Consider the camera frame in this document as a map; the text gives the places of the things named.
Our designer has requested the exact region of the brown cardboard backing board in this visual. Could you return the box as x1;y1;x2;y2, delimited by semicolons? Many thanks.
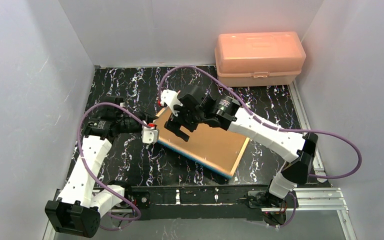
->
154;107;249;175

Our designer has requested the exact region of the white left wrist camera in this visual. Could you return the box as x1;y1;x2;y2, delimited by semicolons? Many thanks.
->
141;123;160;144

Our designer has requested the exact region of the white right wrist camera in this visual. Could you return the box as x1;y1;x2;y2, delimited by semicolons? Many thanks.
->
159;89;183;117

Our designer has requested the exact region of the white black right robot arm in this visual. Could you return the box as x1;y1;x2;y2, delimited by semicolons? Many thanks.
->
160;86;318;201

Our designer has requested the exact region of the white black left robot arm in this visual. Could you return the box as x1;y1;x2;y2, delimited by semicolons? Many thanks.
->
44;96;159;238

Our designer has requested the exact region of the blue wooden picture frame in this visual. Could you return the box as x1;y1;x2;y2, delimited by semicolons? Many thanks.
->
152;106;251;180

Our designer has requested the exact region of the aluminium rail base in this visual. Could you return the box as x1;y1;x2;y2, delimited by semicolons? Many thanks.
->
42;188;357;240

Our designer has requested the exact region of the orange translucent plastic box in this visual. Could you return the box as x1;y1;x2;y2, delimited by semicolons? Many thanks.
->
214;31;306;87

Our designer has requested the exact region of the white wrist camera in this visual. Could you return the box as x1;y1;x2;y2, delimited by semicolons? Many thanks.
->
159;89;183;117
141;123;160;144

